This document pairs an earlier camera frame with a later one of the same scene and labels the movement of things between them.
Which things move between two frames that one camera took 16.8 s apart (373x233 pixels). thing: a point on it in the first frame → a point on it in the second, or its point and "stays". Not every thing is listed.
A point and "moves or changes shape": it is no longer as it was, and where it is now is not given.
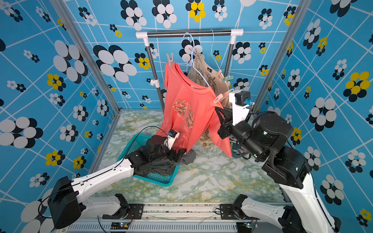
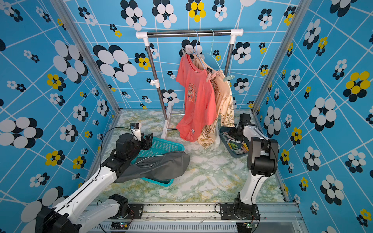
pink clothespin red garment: [220, 97] → [210, 76]
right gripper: [229, 128] → [231, 134]
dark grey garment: [161, 165] moves or changes shape
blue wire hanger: [192, 65] → [196, 52]
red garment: [189, 108] moves or changes shape
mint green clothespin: [226, 78] stays
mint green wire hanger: [211, 51] stays
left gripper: [174, 156] → [147, 141]
